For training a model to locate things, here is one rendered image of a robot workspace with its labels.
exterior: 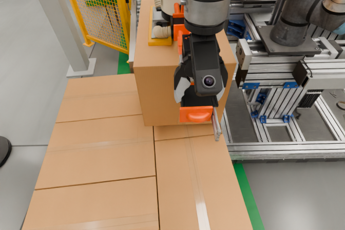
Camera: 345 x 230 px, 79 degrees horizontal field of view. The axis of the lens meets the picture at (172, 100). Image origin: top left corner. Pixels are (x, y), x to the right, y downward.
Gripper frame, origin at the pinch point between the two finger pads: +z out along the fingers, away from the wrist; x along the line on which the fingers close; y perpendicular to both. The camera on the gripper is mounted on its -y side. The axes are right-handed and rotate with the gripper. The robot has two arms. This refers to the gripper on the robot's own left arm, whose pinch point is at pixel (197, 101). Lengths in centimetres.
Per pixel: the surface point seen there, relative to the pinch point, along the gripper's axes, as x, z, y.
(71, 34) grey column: 101, 72, 157
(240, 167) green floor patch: -45, 120, 33
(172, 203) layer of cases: 8, 66, -5
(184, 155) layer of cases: 0, 66, 19
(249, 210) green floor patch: -44, 120, 3
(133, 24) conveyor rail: 37, 61, 149
